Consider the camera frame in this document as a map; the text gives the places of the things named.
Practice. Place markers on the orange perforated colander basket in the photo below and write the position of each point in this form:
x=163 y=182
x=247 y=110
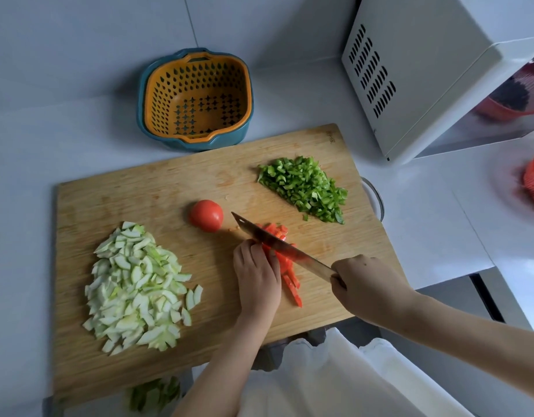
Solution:
x=197 y=95

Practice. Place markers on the person's left fingers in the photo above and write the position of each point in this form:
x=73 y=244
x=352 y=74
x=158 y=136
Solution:
x=251 y=251

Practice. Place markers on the green vegetable scraps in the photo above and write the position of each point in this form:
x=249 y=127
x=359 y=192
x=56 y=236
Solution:
x=156 y=393

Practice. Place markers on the pile of chopped green pepper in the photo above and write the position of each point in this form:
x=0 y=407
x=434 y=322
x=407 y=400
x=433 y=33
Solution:
x=304 y=186

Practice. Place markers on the person's left forearm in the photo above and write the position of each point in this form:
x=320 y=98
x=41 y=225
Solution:
x=225 y=373

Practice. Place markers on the white microwave oven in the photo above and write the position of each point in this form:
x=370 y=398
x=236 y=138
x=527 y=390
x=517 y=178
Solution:
x=423 y=82

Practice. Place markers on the person's right hand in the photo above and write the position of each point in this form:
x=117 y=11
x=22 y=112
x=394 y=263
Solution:
x=371 y=290

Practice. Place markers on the pile of chopped pale squash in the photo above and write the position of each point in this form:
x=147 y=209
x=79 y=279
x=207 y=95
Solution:
x=134 y=290

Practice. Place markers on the teal plastic basin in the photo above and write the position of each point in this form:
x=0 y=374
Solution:
x=214 y=144

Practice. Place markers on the red tomato slices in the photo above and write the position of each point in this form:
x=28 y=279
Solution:
x=294 y=287

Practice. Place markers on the red tomato half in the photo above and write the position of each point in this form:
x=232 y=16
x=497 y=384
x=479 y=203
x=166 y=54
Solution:
x=206 y=215

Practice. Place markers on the person's right fingers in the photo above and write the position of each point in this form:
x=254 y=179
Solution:
x=341 y=273

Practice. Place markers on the person's left hand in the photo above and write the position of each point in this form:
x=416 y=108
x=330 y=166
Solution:
x=258 y=282

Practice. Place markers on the wooden cutting board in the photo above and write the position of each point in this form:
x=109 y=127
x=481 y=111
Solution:
x=171 y=199

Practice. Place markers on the person's right forearm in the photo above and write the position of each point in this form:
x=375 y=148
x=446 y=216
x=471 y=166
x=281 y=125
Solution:
x=475 y=343

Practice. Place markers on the steel kitchen knife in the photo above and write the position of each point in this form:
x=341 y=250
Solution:
x=280 y=247

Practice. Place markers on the person's white garment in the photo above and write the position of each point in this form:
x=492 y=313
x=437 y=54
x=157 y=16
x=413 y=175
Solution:
x=332 y=382

